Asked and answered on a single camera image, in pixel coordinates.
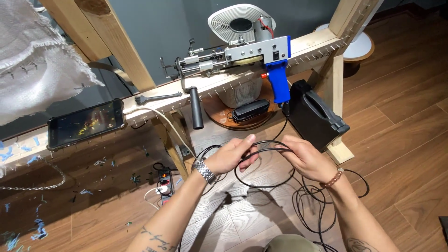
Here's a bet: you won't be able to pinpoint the person's left hand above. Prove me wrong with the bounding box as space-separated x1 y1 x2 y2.
205 134 260 176

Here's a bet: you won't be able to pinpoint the person's right hand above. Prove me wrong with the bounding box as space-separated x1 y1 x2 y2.
275 135 339 184

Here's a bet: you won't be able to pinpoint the black power cable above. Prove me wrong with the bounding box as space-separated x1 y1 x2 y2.
177 103 370 252

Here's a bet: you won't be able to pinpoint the silver metal wristwatch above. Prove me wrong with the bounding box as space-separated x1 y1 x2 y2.
191 158 217 185

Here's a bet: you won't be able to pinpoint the round wooden base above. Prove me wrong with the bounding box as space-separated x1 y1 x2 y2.
202 92 281 132

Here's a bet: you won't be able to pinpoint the black plastic carrying case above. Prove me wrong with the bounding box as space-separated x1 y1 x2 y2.
287 79 351 153

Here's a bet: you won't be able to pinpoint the black power adapter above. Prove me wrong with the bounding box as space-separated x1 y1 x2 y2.
232 99 271 123

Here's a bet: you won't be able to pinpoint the white mesh basket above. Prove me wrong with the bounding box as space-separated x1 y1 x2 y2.
217 77 264 109

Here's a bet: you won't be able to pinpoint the black power strip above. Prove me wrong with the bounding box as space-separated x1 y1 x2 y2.
157 169 175 207

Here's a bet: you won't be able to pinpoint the white charger plug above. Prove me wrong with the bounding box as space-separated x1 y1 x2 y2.
144 185 169 211

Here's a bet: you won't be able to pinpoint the person's khaki trousers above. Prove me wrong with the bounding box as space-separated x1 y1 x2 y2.
262 234 323 252

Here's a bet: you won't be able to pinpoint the black metal brush tool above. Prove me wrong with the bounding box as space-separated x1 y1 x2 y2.
134 92 183 106

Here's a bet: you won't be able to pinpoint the blue and silver tufting gun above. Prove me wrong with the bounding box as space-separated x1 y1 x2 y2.
160 17 292 130

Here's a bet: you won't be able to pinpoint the white standing fan base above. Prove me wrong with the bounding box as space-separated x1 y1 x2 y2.
314 0 375 63

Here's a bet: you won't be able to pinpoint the white fan grill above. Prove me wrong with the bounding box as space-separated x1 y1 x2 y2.
207 3 277 45

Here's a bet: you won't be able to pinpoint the curved metal strip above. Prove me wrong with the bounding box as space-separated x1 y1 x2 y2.
86 62 137 87

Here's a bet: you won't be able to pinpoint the black smartphone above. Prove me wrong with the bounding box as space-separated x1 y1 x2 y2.
46 98 127 152

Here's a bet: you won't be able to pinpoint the black object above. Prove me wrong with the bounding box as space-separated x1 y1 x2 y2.
438 216 448 246

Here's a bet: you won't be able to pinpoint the scattered blue yarn scraps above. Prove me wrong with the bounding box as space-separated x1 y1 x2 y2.
0 136 184 252

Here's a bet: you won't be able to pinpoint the white tufting cloth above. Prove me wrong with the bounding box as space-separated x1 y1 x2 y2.
0 0 105 125

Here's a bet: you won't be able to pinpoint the brown bead bracelet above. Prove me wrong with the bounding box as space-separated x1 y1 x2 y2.
319 167 345 189

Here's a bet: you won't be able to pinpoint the white charging cable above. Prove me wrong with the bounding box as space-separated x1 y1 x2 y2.
123 106 192 159

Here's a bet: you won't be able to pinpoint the wooden tufting frame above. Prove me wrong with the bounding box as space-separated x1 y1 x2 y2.
0 0 381 175

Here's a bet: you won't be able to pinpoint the silver metal chain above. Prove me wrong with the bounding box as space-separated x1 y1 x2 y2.
0 159 67 192

